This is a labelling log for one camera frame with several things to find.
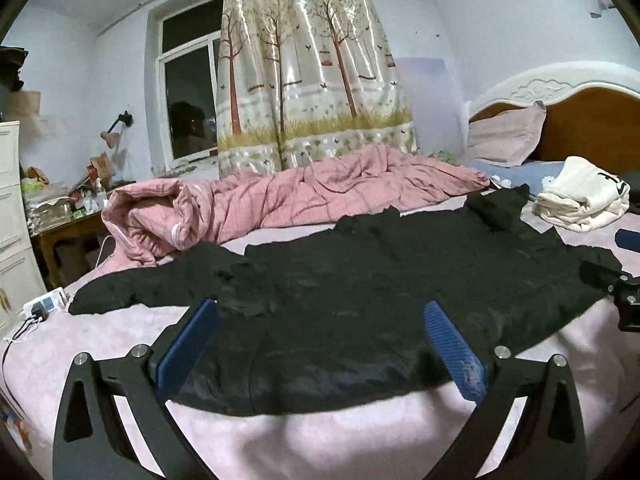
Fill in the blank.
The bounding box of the blue floral pillow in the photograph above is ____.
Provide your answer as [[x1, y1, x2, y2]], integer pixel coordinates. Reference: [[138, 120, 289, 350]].
[[463, 159, 564, 202]]

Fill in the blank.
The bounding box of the cluttered wooden desk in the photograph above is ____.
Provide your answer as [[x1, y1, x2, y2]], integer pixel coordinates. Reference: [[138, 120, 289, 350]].
[[21, 153, 127, 289]]

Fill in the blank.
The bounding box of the white drawer cabinet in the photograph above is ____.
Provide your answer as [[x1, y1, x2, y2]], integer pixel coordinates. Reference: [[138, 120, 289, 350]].
[[0, 120, 46, 336]]

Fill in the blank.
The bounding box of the black shiny jacket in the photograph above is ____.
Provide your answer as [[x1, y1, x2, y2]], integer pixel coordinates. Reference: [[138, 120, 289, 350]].
[[70, 188, 622, 416]]

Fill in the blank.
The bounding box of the white power strip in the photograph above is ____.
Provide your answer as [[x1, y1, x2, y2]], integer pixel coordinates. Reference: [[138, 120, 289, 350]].
[[23, 287, 67, 322]]

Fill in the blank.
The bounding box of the pink pillow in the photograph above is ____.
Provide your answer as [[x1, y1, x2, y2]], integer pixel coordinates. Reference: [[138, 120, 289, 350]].
[[463, 101, 547, 167]]

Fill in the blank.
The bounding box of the pink quilt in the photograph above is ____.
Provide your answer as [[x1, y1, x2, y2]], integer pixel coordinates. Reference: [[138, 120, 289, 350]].
[[99, 144, 489, 273]]

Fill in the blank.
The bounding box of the pink desk lamp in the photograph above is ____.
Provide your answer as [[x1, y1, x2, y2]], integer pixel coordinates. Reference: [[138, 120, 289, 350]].
[[100, 110, 134, 150]]

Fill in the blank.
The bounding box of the white and wood headboard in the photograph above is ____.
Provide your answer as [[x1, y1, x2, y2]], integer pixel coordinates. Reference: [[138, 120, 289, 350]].
[[466, 61, 640, 174]]

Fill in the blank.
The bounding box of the tree print curtain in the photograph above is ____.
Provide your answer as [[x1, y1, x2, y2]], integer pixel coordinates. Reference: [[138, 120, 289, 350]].
[[216, 0, 418, 178]]

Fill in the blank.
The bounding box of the white framed window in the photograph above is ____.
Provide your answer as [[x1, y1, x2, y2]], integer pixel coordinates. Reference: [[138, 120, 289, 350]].
[[144, 0, 224, 174]]

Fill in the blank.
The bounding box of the pink floral bed sheet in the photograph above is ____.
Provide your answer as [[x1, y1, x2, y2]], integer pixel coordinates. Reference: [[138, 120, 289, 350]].
[[0, 188, 640, 480]]

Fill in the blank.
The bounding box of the folded cream sweatshirt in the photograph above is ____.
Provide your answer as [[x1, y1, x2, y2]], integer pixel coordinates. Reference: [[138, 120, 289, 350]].
[[533, 156, 630, 233]]

